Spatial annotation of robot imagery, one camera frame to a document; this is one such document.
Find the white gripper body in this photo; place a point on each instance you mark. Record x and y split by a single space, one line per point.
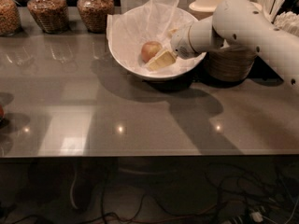
180 44

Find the red-yellow apple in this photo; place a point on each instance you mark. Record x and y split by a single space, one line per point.
149 50

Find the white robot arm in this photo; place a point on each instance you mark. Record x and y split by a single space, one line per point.
239 24

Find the white ceramic bowl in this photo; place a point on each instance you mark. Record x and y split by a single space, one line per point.
137 69

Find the white tissue paper liner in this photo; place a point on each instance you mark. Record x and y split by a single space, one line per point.
146 22

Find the rear stack of paper bowls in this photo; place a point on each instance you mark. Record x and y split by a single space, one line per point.
203 8

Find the stack of paper bowls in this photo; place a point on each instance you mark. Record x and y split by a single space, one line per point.
231 63
203 8

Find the front stack of paper bowls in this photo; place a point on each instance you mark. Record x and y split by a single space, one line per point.
231 63

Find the right glass jar of grains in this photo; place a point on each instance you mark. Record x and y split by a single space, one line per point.
94 14

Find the glass jar of grains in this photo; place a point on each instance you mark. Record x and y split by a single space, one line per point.
50 15
94 14
10 21

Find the bundle of wrapped white cutlery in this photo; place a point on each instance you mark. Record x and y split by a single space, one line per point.
287 21

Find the middle glass jar of grains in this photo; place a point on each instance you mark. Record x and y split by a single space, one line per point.
50 15

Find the left glass jar of grains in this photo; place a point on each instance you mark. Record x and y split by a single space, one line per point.
10 21

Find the red object at left edge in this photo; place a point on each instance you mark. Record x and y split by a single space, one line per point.
1 113

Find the white power plug on floor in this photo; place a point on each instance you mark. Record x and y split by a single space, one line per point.
257 217

